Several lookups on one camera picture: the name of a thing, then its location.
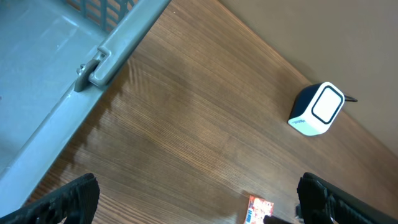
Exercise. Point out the white barcode scanner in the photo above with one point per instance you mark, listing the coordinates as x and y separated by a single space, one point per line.
315 108

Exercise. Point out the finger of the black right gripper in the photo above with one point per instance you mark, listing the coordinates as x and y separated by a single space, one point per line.
274 220

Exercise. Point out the grey plastic mesh basket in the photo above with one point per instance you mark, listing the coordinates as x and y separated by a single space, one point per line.
58 57

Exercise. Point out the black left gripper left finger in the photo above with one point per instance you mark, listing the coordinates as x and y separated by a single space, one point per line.
75 202

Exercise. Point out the red small box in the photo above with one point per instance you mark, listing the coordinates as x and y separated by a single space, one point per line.
258 209

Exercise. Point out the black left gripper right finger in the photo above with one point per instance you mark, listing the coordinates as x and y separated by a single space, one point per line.
322 202

